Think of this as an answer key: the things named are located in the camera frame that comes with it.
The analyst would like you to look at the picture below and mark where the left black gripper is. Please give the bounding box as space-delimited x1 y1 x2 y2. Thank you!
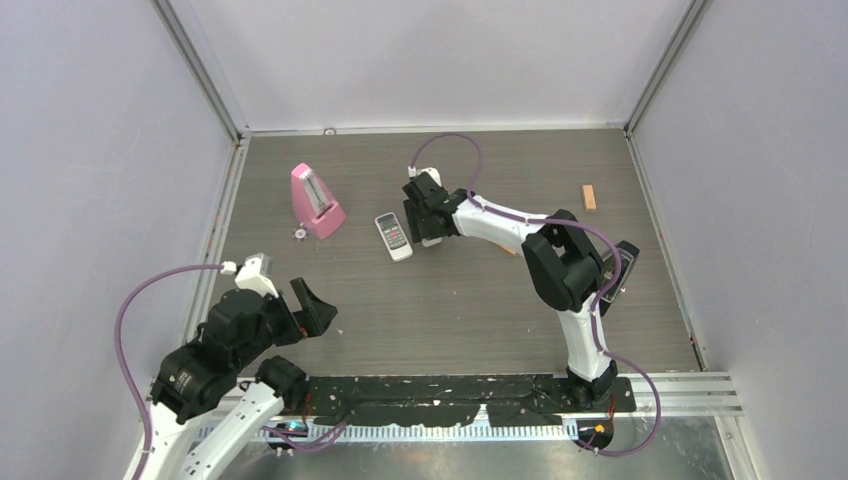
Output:
235 275 337 366

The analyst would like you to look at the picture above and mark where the small white remote control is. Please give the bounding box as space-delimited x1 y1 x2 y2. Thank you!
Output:
374 212 413 262

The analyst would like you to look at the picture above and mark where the large white remote control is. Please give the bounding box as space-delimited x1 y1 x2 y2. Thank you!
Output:
421 238 442 248

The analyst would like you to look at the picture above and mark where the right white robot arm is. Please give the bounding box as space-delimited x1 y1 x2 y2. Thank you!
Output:
403 170 618 411

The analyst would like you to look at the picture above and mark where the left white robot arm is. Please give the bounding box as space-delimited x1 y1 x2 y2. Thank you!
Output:
132 278 338 479

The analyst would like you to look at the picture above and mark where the blue white poker chip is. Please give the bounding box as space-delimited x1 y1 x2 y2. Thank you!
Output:
293 228 309 241

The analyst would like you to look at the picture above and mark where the pink metronome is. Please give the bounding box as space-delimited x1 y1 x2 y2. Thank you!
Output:
290 163 346 240

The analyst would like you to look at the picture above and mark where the small wooden block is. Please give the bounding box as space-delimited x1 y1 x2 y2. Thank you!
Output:
581 184 597 212

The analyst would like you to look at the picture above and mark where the black metronome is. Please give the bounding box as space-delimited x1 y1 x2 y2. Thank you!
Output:
601 240 640 306

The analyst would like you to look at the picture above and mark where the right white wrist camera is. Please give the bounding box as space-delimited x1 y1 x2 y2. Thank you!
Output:
407 166 444 190

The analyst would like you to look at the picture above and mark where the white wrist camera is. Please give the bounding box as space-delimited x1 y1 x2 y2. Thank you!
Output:
220 253 280 298
407 166 444 190

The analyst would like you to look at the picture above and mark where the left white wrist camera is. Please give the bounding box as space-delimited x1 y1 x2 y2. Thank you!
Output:
220 253 280 298

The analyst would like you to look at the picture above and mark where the white slotted cable duct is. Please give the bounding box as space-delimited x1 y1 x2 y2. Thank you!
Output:
164 422 581 444

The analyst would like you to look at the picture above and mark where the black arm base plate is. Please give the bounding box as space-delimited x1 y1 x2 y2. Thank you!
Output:
281 373 636 428

